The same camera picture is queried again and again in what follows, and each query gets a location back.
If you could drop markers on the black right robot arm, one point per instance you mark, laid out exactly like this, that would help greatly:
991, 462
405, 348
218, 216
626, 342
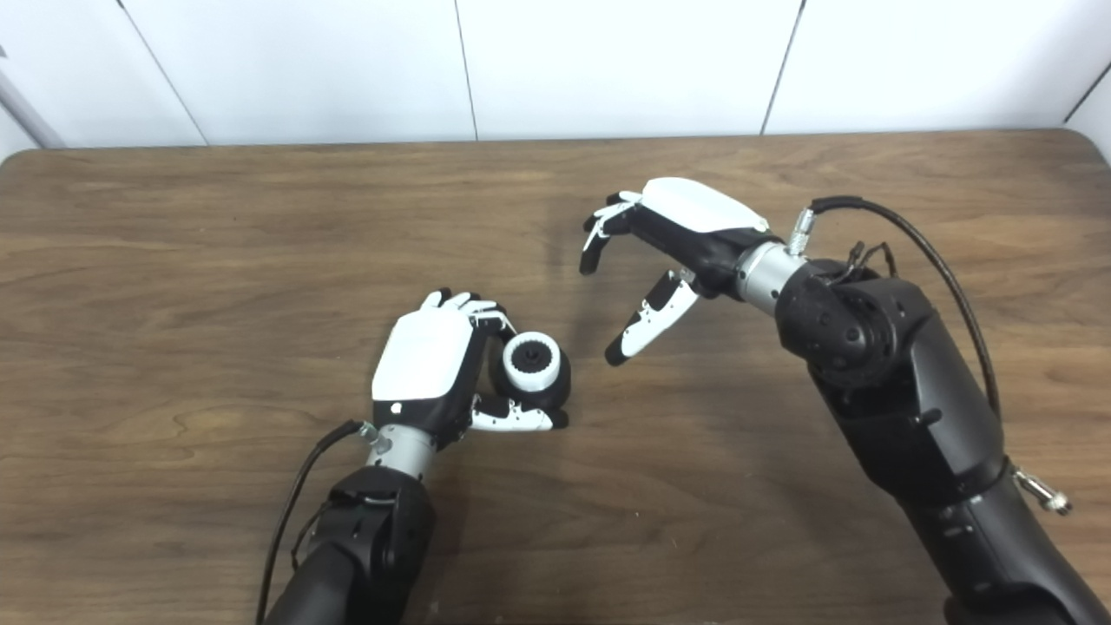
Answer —
911, 399

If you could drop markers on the grey wall corner pole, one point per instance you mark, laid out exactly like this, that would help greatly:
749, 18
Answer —
26, 113

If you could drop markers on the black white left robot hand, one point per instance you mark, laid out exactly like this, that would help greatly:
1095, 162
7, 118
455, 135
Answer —
421, 360

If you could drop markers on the round black plastic part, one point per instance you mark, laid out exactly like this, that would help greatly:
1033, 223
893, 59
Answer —
555, 395

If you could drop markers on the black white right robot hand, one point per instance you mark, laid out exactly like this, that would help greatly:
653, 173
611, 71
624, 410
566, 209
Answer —
703, 208

